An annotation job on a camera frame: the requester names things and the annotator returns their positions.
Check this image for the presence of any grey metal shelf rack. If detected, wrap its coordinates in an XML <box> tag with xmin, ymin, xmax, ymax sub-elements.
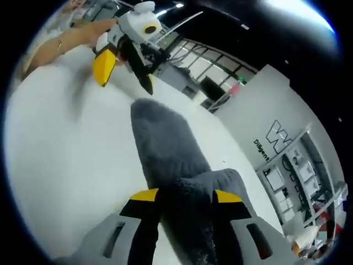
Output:
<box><xmin>255</xmin><ymin>121</ymin><xmax>349</xmax><ymax>230</ymax></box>

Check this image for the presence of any dark monitor screen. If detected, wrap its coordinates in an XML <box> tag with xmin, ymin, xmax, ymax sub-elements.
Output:
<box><xmin>200</xmin><ymin>76</ymin><xmax>226</xmax><ymax>107</ymax></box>

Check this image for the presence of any person's left hand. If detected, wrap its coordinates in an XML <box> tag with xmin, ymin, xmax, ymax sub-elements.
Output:
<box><xmin>65</xmin><ymin>18</ymin><xmax>119</xmax><ymax>51</ymax></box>

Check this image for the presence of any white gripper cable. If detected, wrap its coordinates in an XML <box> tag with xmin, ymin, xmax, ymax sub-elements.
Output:
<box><xmin>157</xmin><ymin>11</ymin><xmax>205</xmax><ymax>42</ymax></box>

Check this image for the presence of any large white flat box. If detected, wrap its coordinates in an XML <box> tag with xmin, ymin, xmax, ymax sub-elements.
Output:
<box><xmin>264</xmin><ymin>165</ymin><xmax>285</xmax><ymax>192</ymax></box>

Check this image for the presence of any grey plush towel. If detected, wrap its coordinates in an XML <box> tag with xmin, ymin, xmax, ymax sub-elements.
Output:
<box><xmin>130</xmin><ymin>98</ymin><xmax>249</xmax><ymax>265</ymax></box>

